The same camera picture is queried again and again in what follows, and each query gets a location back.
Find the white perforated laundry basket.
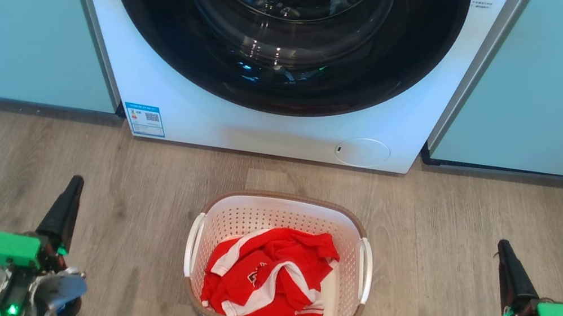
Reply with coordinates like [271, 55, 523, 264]
[174, 179, 384, 316]

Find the blue energy label sticker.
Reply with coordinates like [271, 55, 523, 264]
[120, 101, 171, 139]

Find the round white filter cover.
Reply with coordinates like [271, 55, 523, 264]
[332, 133, 393, 172]

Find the red and white garment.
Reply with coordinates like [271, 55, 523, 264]
[197, 214, 344, 316]

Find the white front-load washing machine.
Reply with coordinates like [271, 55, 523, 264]
[36, 0, 526, 196]

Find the round dark glass washer door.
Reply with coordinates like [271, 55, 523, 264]
[85, 0, 472, 143]

